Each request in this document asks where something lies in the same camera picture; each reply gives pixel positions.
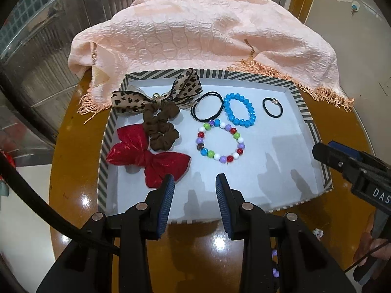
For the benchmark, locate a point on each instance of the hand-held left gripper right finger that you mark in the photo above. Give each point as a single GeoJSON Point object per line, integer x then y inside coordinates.
{"type": "Point", "coordinates": [223, 208]}

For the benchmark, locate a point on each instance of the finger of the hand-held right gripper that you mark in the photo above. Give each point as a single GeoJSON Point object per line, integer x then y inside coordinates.
{"type": "Point", "coordinates": [326, 155]}
{"type": "Point", "coordinates": [345, 150]}

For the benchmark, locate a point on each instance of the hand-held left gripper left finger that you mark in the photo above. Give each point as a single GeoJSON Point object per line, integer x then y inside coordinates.
{"type": "Point", "coordinates": [165, 207]}

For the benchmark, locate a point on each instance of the striped shallow box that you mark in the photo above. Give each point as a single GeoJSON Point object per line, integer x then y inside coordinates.
{"type": "Point", "coordinates": [275, 146]}

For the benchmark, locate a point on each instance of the red glitter hair bow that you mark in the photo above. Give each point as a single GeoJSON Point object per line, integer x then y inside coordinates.
{"type": "Point", "coordinates": [134, 150]}

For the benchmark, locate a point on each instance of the leopard bow brown scrunchie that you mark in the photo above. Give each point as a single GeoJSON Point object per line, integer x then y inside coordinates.
{"type": "Point", "coordinates": [159, 119]}

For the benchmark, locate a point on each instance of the person's right hand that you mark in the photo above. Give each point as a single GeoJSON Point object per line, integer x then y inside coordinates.
{"type": "Point", "coordinates": [369, 245]}

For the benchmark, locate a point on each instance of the pink fringed scarf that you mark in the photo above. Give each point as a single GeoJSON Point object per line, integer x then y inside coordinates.
{"type": "Point", "coordinates": [198, 36]}

